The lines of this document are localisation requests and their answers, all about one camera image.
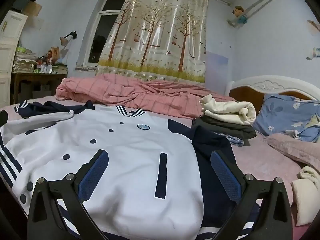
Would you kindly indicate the cream cloth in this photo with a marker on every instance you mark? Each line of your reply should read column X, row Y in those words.
column 305, row 195

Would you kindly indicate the wooden desk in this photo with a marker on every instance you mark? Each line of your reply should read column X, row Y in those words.
column 37, row 76

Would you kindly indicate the doll on wall shelf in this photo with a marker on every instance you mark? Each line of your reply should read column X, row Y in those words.
column 238, row 11

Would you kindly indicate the tree print curtain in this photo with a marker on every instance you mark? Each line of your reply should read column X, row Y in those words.
column 155, row 30

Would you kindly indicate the blue striped folded garment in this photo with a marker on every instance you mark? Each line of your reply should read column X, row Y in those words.
column 236, row 141

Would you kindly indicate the white and navy jacket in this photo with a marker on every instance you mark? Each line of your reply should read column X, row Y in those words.
column 125, row 167

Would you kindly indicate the bed with pink sheet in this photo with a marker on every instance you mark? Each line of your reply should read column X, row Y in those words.
column 265, row 162

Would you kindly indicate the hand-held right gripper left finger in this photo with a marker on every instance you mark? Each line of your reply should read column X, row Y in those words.
column 93, row 175

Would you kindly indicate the wall lamp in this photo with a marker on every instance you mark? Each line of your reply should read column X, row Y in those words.
column 63, row 40

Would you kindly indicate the blue floral pillow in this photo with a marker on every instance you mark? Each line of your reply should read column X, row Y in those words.
column 282, row 115

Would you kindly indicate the white cabinet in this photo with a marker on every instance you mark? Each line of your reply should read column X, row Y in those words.
column 10, row 30

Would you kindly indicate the pale wall sticker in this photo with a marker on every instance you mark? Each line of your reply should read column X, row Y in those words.
column 315, row 53

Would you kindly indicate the white and wood headboard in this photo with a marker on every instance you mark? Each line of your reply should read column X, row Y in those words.
column 275, row 85

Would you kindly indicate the white framed window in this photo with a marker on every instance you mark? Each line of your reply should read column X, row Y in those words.
column 98, row 42

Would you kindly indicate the pink checked quilt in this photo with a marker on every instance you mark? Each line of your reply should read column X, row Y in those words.
column 150, row 92

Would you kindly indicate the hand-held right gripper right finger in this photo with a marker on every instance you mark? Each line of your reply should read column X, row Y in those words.
column 225, row 175

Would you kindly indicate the dark grey folded garment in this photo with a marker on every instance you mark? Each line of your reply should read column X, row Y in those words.
column 225, row 128

